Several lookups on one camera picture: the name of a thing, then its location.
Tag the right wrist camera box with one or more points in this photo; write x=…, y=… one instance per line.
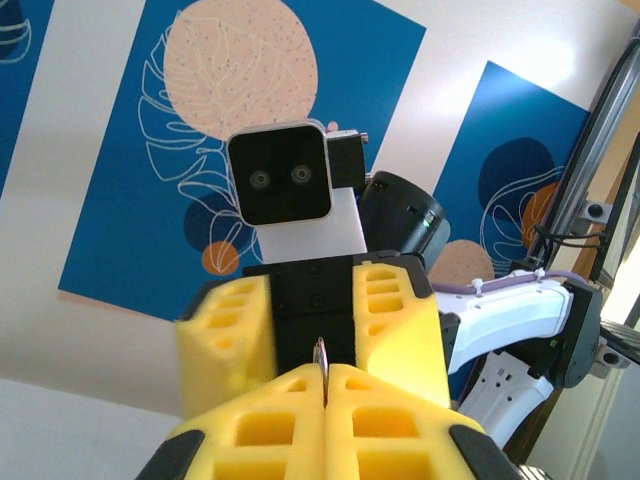
x=280, y=175

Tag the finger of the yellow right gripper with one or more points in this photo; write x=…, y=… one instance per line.
x=405, y=350
x=225, y=360

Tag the blue floral wall panel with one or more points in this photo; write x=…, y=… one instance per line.
x=100, y=200
x=15, y=100
x=500, y=125

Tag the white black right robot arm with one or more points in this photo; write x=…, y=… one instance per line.
x=500, y=320

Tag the aluminium frame post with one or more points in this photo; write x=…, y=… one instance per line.
x=612, y=110

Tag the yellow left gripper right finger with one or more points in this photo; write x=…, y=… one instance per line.
x=390, y=430

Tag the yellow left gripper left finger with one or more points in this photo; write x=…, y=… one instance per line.
x=260, y=430

